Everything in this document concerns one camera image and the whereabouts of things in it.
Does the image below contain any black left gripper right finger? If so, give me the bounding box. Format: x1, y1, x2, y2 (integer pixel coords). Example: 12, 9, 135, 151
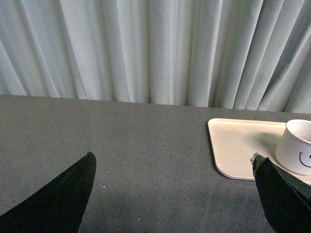
250, 153, 311, 233

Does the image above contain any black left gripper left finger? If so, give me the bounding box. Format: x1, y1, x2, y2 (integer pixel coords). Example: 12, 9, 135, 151
0, 152, 96, 233

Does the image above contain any white smiley face mug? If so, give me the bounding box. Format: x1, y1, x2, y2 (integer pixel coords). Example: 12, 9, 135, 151
275, 119, 311, 176

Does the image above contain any beige rectangular tray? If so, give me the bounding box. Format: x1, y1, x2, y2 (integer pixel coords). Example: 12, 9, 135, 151
207, 117, 311, 186

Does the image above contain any grey-white pleated curtain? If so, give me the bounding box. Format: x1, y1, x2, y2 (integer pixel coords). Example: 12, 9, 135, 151
0, 0, 311, 113

